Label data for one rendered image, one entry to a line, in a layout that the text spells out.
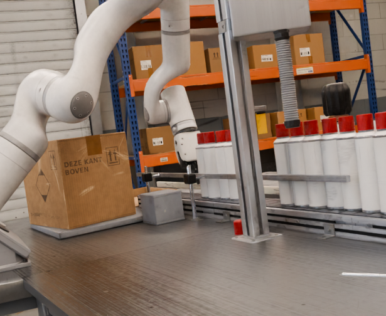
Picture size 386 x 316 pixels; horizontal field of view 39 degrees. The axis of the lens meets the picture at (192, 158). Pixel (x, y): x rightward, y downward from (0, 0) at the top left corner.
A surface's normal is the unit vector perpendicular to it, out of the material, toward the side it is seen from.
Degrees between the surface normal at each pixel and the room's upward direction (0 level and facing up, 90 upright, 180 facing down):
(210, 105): 90
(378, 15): 90
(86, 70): 80
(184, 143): 68
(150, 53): 89
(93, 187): 90
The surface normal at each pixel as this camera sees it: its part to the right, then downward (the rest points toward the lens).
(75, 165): 0.62, -0.04
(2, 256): 0.40, 0.00
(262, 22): -0.08, 0.07
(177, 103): 0.15, -0.29
